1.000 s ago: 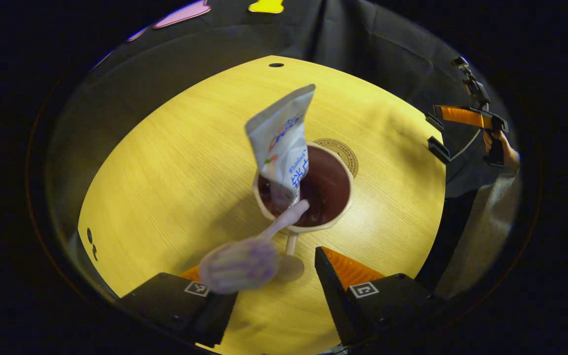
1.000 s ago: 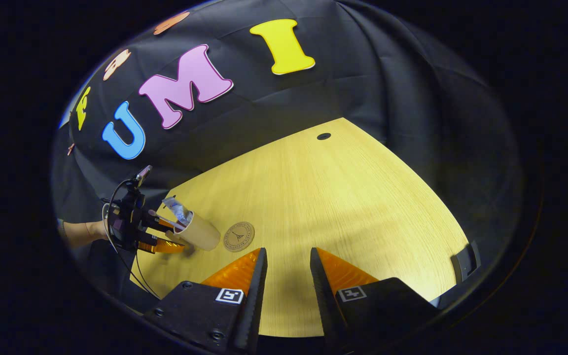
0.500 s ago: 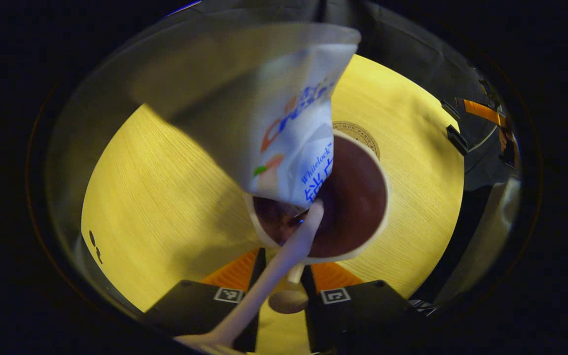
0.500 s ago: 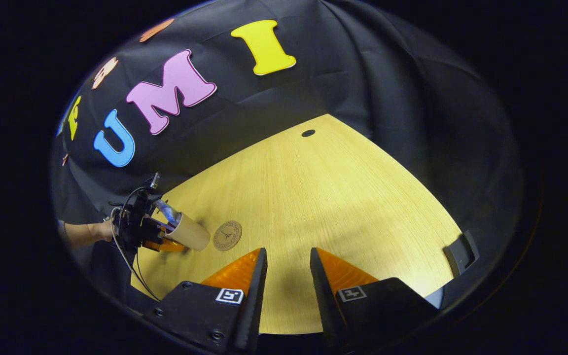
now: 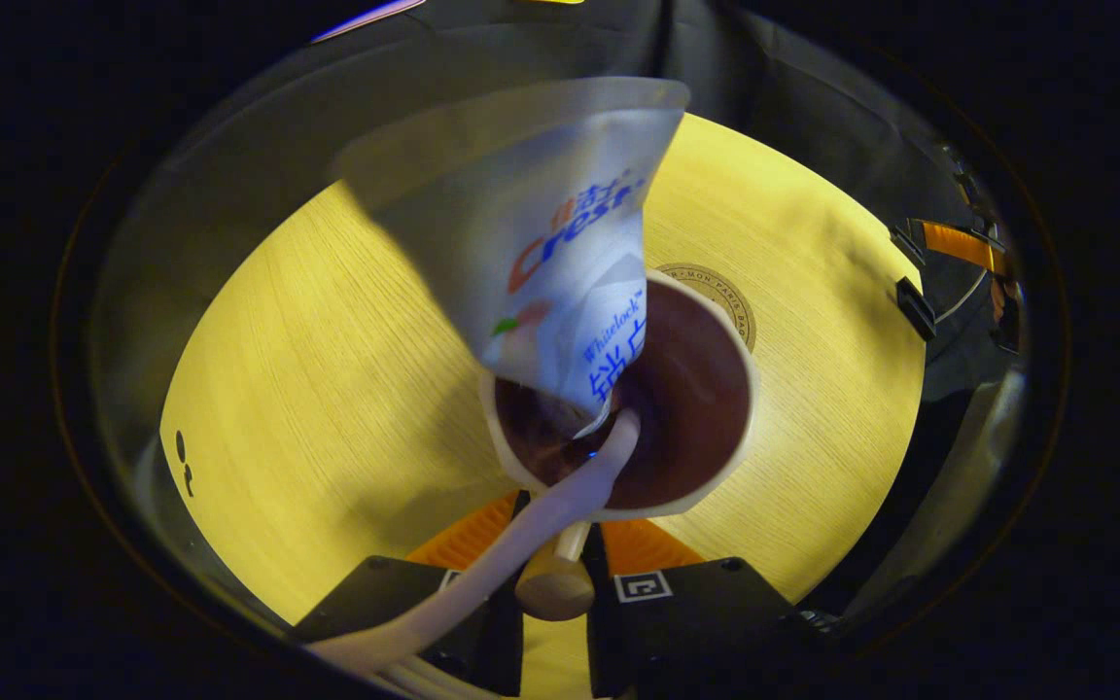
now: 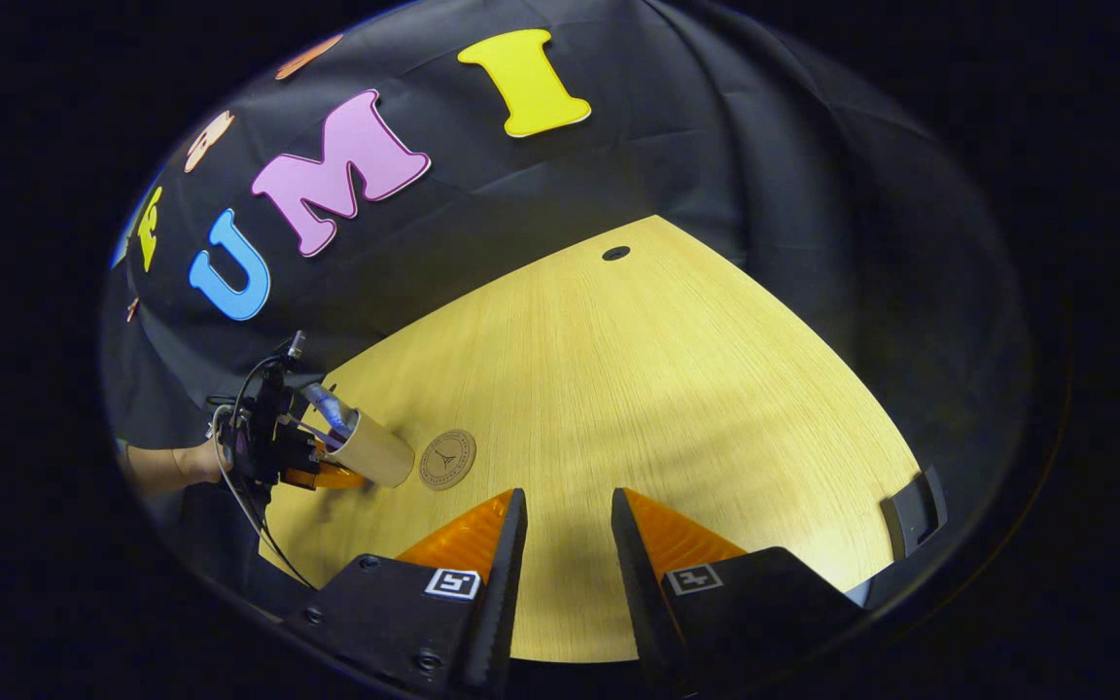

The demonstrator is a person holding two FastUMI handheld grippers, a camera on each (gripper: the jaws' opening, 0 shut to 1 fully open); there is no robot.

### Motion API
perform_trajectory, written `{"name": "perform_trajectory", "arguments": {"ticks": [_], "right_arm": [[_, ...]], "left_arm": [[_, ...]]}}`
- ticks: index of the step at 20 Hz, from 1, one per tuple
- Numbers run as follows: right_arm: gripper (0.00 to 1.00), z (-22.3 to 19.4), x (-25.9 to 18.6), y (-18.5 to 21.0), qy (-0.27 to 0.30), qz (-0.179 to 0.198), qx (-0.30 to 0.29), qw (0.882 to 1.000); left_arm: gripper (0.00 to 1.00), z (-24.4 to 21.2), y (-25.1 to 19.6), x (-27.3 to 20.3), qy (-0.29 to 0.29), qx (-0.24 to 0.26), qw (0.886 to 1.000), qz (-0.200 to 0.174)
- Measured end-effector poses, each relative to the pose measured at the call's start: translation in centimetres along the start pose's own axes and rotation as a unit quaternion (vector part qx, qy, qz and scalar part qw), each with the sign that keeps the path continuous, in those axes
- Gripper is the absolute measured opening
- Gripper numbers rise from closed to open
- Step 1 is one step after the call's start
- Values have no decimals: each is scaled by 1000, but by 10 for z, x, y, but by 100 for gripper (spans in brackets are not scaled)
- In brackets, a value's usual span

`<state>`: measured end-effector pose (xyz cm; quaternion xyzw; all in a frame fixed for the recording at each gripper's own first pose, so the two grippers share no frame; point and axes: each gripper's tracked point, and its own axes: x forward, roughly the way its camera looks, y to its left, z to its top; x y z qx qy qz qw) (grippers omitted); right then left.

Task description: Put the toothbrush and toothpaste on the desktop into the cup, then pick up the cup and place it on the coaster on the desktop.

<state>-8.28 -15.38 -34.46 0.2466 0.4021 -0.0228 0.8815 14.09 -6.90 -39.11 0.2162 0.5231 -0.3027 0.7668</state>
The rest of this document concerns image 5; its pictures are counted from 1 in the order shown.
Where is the white toothbrush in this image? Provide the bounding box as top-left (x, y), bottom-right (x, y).
top-left (307, 408), bottom-right (642, 700)

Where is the white toothpaste tube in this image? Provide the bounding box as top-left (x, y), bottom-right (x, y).
top-left (338, 76), bottom-right (692, 441)

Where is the round brown coaster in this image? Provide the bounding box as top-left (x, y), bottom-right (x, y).
top-left (655, 262), bottom-right (758, 353)

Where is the wooden desktop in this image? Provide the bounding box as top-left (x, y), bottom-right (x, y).
top-left (159, 112), bottom-right (928, 700)

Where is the white cup with wooden handle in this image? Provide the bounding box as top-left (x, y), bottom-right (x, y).
top-left (479, 270), bottom-right (761, 623)

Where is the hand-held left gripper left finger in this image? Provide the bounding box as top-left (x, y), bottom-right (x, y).
top-left (291, 489), bottom-right (528, 697)

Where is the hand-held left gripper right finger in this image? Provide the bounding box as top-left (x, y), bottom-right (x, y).
top-left (581, 520), bottom-right (806, 699)

